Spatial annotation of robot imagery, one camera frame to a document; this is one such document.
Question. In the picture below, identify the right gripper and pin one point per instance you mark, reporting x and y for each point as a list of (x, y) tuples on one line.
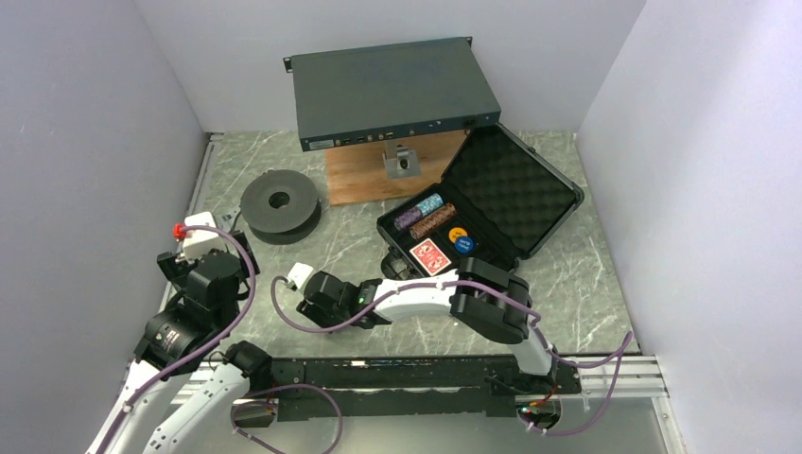
[(314, 313)]

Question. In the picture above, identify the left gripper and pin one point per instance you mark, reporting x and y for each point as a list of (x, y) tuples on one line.
[(175, 270)]

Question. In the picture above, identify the black perforated filament spool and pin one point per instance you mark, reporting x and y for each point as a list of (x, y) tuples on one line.
[(281, 207)]

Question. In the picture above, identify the purple poker chip stack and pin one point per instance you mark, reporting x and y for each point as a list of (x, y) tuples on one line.
[(409, 218)]

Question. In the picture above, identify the red black chip stack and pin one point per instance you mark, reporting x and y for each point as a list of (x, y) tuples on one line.
[(423, 228), (443, 214)]

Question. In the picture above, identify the orange big blind button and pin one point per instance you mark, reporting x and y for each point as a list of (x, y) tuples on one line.
[(455, 233)]

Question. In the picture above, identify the blue white poker chip stack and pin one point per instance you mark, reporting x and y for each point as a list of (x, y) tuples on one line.
[(429, 205)]

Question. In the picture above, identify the blue small blind button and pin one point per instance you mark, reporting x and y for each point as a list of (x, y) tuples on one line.
[(464, 244)]

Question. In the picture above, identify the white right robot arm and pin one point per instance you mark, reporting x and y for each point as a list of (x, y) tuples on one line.
[(494, 303)]

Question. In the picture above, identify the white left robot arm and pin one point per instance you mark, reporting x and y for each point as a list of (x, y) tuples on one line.
[(174, 344)]

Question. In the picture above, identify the black poker set case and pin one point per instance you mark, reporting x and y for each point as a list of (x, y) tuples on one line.
[(509, 199)]

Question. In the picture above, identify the red playing card deck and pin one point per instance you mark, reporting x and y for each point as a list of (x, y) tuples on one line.
[(430, 257)]

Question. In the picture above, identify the wooden base board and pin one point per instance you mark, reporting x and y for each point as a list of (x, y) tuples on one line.
[(357, 174)]

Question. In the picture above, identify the red handled adjustable wrench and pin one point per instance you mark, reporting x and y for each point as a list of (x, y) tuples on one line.
[(231, 216)]

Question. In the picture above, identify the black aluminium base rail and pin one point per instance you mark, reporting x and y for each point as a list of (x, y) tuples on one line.
[(493, 386)]

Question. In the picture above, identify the grey metal stand bracket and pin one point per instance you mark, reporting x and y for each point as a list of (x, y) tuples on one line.
[(400, 162)]

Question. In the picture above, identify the dark teal network switch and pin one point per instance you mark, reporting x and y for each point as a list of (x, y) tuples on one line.
[(388, 92)]

